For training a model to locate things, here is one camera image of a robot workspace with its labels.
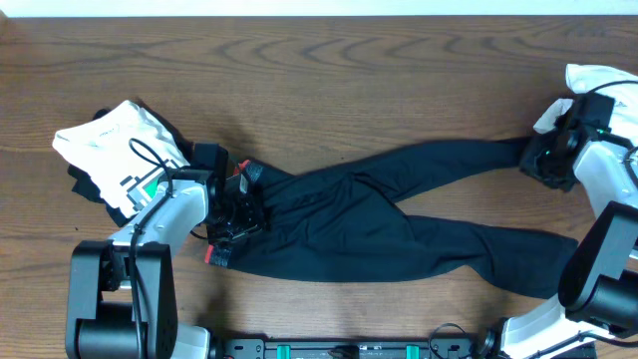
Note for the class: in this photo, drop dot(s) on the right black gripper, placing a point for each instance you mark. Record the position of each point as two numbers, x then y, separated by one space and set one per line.
529 164

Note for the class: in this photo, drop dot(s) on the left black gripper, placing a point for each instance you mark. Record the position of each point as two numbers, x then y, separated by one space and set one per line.
244 210

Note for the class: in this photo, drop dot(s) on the black leggings red waistband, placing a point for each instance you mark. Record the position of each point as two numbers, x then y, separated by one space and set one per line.
343 224

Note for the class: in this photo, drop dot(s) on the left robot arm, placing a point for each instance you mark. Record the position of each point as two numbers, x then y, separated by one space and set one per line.
122 298

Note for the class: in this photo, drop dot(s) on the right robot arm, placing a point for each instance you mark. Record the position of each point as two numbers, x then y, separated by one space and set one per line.
597 293

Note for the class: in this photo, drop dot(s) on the white folded pixel-print t-shirt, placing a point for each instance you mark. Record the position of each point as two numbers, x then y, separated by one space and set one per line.
120 152

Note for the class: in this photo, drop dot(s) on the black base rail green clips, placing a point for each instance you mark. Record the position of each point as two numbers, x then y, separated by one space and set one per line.
446 348

